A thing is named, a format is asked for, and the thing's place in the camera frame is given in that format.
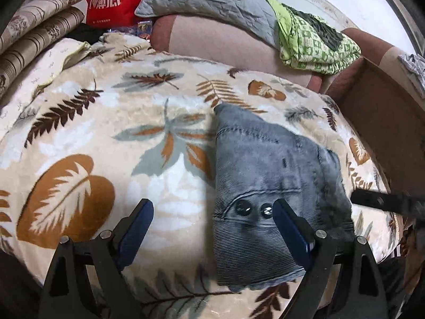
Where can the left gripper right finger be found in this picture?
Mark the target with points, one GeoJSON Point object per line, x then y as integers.
{"type": "Point", "coordinates": [335, 285]}

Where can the brown striped folded bedding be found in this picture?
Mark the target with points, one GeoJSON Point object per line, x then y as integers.
{"type": "Point", "coordinates": [33, 28]}

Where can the green patterned folded cloth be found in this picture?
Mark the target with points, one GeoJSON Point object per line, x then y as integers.
{"type": "Point", "coordinates": [308, 43]}

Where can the cream small-print quilt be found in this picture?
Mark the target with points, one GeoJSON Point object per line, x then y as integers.
{"type": "Point", "coordinates": [40, 73]}

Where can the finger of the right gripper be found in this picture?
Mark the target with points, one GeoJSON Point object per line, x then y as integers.
{"type": "Point", "coordinates": [402, 204]}

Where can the grey-blue denim pants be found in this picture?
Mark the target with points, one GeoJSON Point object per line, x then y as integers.
{"type": "Point", "coordinates": [258, 163]}

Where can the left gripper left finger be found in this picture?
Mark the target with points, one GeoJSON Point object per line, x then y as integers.
{"type": "Point", "coordinates": [67, 291]}

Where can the leaf-print fleece blanket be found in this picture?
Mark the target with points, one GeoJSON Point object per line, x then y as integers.
{"type": "Point", "coordinates": [130, 123]}

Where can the grey quilted pillow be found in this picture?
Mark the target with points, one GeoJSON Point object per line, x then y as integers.
{"type": "Point", "coordinates": [254, 16]}

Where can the pink-brown bolster cushion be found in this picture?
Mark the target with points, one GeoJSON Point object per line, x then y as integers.
{"type": "Point", "coordinates": [216, 41]}

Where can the brown wooden bed frame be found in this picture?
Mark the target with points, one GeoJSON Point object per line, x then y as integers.
{"type": "Point", "coordinates": [388, 121]}

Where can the colourful snack packet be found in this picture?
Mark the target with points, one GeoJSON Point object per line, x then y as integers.
{"type": "Point", "coordinates": [142, 29]}

